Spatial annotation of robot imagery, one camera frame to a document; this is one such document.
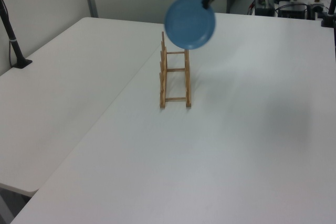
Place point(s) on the blue round plate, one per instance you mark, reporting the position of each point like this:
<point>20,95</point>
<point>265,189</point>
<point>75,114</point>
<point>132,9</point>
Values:
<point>189,22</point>

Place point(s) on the wooden plate rack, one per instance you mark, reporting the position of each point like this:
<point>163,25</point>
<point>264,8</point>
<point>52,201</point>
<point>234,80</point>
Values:
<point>162,95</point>

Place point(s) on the black electronics box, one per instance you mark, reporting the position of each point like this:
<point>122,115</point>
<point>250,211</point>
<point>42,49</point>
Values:
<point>263,7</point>

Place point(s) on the black flat device box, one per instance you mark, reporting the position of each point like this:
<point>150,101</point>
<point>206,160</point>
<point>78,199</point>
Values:
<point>292,11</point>

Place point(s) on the black clamp stand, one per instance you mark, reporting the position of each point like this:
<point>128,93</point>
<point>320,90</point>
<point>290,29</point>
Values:
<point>329,18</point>

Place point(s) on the black camera stand pole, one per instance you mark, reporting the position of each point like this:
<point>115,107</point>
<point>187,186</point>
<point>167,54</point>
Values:
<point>10,35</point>

